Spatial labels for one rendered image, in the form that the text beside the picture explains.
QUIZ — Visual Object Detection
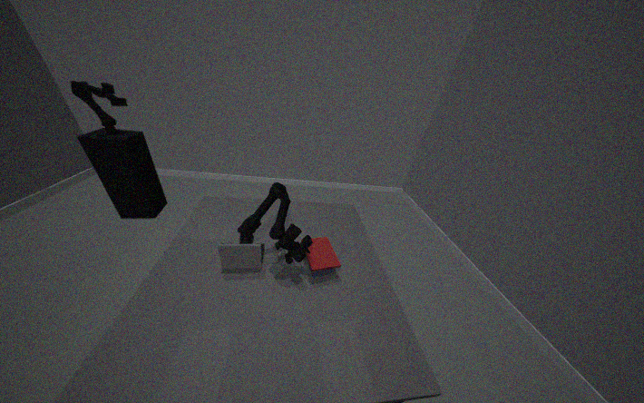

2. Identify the red panel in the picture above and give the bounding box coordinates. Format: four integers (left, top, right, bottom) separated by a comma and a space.
306, 237, 341, 271

